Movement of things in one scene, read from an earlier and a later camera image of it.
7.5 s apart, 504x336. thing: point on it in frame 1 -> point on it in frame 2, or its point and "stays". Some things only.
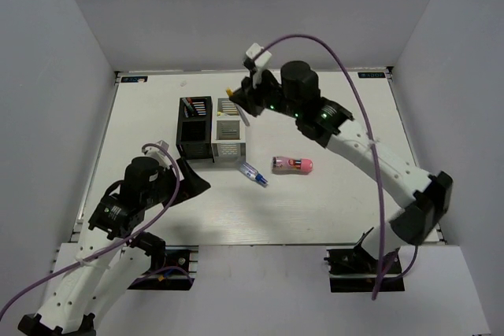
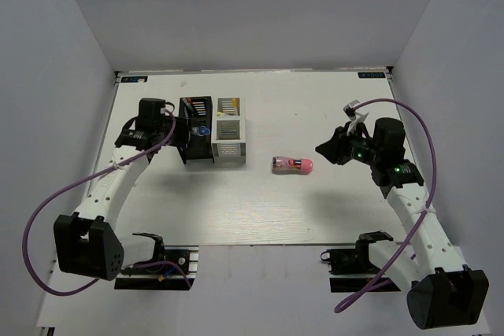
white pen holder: (228, 131) stays
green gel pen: (187, 104) stays
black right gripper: (248, 97) -> (335, 149)
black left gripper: (190, 186) -> (183, 125)
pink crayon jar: (289, 165) stays
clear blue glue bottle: (253, 174) -> (201, 131)
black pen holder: (194, 134) stays
